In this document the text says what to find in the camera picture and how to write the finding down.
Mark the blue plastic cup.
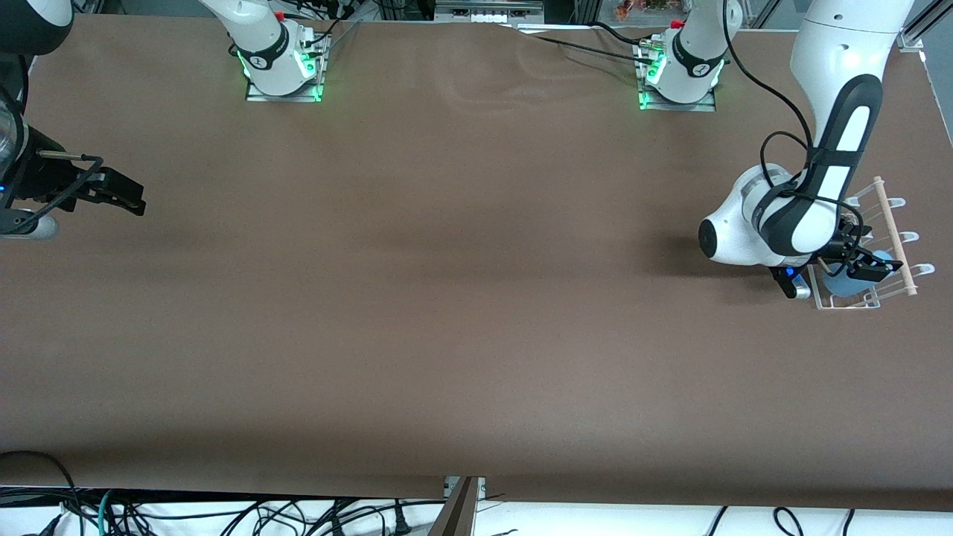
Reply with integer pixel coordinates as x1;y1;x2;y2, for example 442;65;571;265
826;252;896;296

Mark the white wire rack, wooden rod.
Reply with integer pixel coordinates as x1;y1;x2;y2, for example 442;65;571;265
808;176;936;310

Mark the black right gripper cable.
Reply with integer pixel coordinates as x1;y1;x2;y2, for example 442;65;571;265
0;153;105;234

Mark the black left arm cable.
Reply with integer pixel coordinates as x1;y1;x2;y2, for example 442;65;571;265
721;0;868;258

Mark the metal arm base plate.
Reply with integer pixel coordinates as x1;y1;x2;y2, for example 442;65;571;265
244;30;324;103
635;45;718;112

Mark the black base cable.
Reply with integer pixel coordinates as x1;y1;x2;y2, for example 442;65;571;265
517;22;657;65
283;0;360;47

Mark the teal cable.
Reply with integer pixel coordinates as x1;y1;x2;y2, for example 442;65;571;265
95;488;117;536

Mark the aluminium frame profile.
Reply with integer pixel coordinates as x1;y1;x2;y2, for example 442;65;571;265
435;0;546;25

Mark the aluminium bracket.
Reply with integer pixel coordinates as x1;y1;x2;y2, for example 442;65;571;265
444;476;487;501

